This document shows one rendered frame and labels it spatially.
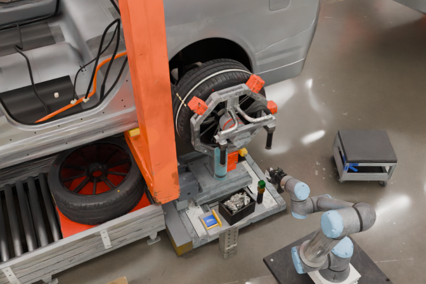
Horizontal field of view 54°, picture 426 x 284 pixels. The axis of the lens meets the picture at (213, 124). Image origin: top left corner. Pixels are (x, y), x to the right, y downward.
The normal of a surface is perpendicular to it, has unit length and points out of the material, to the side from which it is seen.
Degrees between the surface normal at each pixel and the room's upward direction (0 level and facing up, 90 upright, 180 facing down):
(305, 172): 0
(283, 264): 0
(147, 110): 90
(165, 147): 90
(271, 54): 90
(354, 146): 0
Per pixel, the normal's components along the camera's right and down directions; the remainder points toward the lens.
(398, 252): 0.00, -0.73
